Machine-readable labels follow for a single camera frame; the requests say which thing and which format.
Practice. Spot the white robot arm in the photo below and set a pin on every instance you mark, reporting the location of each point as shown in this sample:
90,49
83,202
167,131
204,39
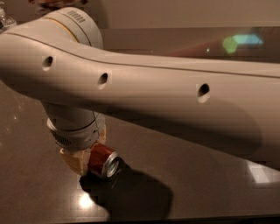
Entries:
228,106

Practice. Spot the clear water bottle white label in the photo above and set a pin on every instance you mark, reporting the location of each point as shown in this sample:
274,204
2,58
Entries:
6,22

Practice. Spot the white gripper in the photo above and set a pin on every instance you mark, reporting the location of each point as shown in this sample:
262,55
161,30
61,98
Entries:
78,138

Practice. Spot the red Coca-Cola can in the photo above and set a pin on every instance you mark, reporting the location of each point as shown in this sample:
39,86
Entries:
103,161

